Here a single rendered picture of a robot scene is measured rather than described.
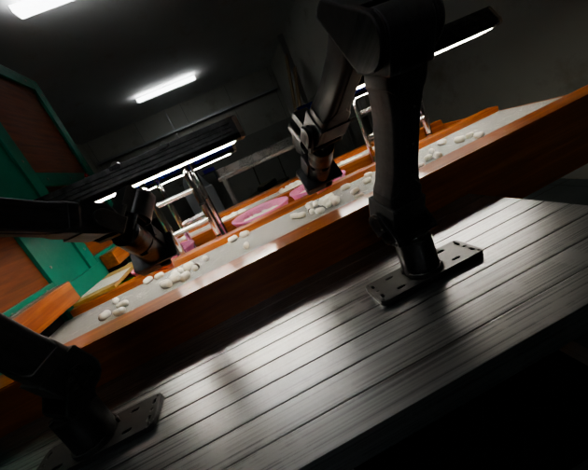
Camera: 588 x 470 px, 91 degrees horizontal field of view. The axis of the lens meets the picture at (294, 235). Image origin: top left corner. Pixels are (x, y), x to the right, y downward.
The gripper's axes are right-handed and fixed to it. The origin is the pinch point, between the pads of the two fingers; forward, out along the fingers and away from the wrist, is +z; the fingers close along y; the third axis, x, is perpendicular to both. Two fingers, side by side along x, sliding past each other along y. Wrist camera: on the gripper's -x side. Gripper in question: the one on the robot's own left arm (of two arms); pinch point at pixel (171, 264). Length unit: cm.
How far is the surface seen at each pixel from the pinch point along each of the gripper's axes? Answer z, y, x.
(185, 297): -7.0, -2.9, 12.8
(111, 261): 50, 41, -43
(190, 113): 444, -16, -616
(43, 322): 6.8, 38.6, -4.8
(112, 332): -7.1, 13.6, 12.6
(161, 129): 451, 68, -612
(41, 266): 16, 45, -29
